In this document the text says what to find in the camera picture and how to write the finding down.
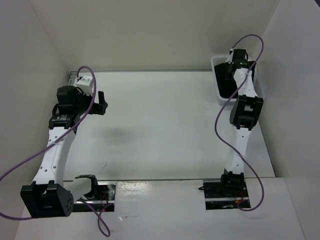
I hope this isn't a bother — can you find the black skirt in basket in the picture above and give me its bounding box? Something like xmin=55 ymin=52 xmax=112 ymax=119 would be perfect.
xmin=214 ymin=63 xmax=237 ymax=99

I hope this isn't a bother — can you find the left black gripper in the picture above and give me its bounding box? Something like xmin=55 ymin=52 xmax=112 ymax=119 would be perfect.
xmin=73 ymin=87 xmax=108 ymax=116

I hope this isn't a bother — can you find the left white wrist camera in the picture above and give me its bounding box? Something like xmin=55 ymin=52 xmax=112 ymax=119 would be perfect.
xmin=74 ymin=75 xmax=94 ymax=96

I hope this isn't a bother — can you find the white plastic basket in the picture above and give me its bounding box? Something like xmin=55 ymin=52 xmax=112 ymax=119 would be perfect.
xmin=210 ymin=55 xmax=258 ymax=106

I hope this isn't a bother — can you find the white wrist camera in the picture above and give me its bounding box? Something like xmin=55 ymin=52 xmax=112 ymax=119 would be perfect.
xmin=74 ymin=75 xmax=94 ymax=96
xmin=226 ymin=48 xmax=234 ymax=64

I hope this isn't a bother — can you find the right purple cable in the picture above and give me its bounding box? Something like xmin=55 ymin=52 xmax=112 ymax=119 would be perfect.
xmin=214 ymin=34 xmax=266 ymax=212

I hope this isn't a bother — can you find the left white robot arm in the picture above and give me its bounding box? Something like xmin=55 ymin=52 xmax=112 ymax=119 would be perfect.
xmin=20 ymin=85 xmax=108 ymax=219

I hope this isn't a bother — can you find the white skirt in basket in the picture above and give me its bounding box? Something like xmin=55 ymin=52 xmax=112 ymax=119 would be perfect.
xmin=251 ymin=63 xmax=258 ymax=85

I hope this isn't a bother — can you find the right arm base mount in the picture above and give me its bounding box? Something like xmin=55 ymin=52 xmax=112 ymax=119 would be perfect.
xmin=198 ymin=181 xmax=251 ymax=210

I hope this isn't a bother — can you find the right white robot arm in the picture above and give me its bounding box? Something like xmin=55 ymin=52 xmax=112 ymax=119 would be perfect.
xmin=219 ymin=49 xmax=264 ymax=198

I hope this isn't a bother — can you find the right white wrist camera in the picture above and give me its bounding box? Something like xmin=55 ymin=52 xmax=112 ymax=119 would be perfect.
xmin=226 ymin=48 xmax=234 ymax=64

